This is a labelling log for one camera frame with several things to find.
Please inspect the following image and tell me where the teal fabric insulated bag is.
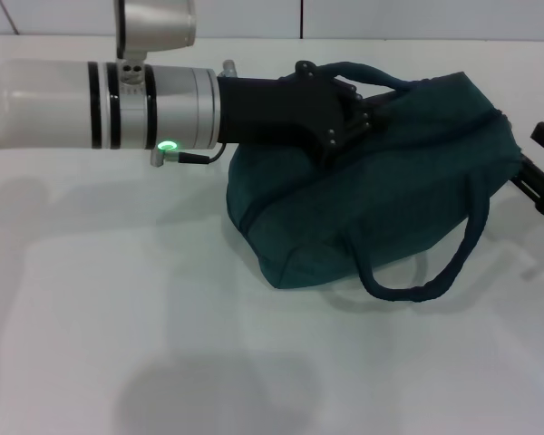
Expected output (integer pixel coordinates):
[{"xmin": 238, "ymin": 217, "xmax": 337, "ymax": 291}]
[{"xmin": 225, "ymin": 61, "xmax": 525, "ymax": 304}]

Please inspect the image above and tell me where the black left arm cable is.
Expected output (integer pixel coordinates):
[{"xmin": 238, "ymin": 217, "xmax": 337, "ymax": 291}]
[{"xmin": 150, "ymin": 142, "xmax": 230, "ymax": 169}]

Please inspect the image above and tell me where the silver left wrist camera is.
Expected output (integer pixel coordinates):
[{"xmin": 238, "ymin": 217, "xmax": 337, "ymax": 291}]
[{"xmin": 112, "ymin": 0, "xmax": 197, "ymax": 63}]

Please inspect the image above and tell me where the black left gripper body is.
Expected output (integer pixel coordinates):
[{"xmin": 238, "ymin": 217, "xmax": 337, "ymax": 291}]
[{"xmin": 216, "ymin": 59, "xmax": 351, "ymax": 169}]

